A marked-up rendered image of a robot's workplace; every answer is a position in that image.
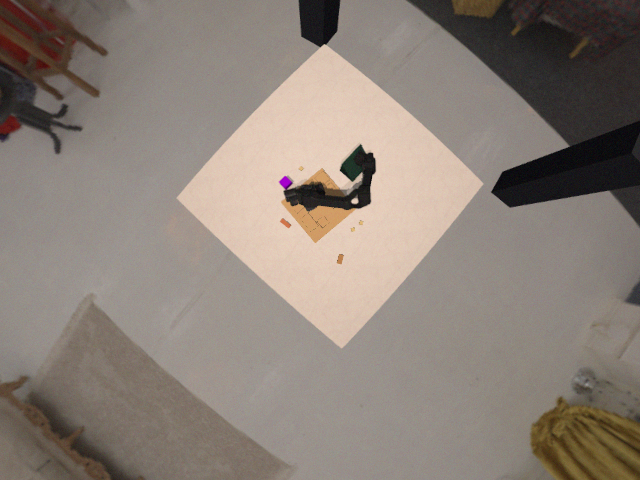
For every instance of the purple cube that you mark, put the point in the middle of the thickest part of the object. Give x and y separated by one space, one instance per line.
285 182

